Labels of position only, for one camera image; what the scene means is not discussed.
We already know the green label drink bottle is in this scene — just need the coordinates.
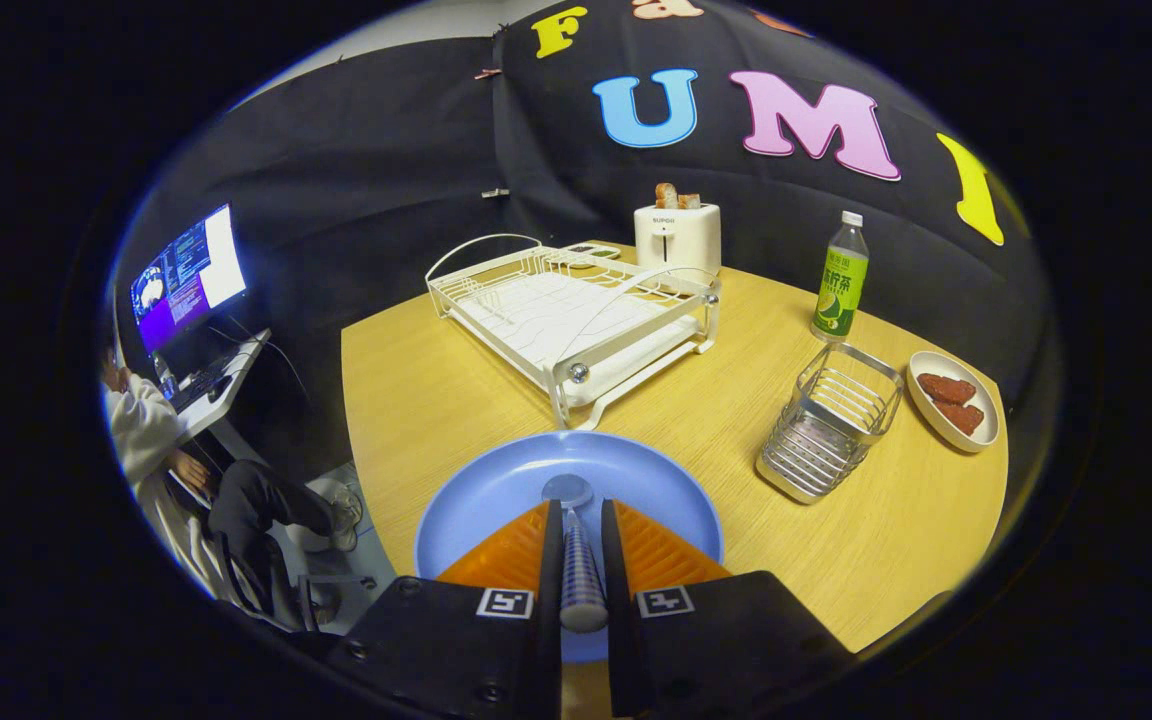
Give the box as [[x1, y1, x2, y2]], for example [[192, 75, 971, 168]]
[[811, 211, 870, 343]]

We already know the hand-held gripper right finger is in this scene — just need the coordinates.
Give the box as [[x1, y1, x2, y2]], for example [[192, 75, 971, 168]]
[[601, 498, 852, 719]]

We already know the black backdrop cloth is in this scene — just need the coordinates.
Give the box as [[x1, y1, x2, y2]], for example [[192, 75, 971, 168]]
[[116, 0, 1052, 401]]

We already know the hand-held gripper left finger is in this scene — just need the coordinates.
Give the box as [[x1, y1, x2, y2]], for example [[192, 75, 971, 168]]
[[321, 500, 565, 720]]

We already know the white wire dish rack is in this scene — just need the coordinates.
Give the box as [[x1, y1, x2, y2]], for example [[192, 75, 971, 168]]
[[425, 234, 722, 431]]

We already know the white office desk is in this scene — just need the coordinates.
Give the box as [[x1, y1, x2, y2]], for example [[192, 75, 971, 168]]
[[171, 328, 272, 446]]

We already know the metal spoon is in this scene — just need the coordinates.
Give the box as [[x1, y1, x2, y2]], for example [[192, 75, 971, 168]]
[[542, 474, 609, 633]]

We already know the white dish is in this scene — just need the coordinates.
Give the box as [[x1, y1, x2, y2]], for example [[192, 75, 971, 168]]
[[906, 350, 1001, 454]]

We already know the metal wire basket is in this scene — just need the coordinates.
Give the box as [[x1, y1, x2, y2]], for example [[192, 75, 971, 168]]
[[756, 342, 906, 505]]

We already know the red meat piece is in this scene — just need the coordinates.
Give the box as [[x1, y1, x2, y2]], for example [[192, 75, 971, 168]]
[[936, 400, 986, 435], [917, 373, 977, 405]]

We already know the computer monitor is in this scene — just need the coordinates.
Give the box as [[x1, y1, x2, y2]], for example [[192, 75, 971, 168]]
[[129, 203, 248, 356]]

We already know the white toaster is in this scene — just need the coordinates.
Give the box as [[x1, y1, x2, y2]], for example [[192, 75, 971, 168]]
[[634, 203, 722, 276]]

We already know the black keyboard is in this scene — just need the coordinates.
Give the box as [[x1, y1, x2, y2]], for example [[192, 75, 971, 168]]
[[171, 350, 237, 411]]

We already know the blue plate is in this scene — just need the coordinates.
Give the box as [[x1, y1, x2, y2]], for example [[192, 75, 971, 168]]
[[414, 431, 725, 664]]

